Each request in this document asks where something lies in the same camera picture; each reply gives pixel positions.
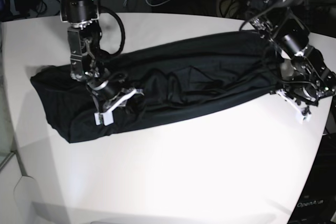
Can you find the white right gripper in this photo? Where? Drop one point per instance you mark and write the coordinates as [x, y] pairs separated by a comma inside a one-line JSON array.
[[105, 107]]

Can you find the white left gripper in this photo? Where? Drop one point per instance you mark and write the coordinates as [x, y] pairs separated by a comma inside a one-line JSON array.
[[301, 108]]

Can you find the dark long-sleeve shirt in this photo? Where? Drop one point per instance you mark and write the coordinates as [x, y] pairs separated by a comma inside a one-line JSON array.
[[181, 80]]

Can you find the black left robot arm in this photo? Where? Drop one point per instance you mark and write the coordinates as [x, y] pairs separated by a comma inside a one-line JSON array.
[[304, 79]]

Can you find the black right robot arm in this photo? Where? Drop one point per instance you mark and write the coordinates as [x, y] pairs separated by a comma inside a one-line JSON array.
[[89, 62]]

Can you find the black OpenArm base box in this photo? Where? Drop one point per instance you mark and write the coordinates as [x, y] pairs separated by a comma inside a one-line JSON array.
[[317, 200]]

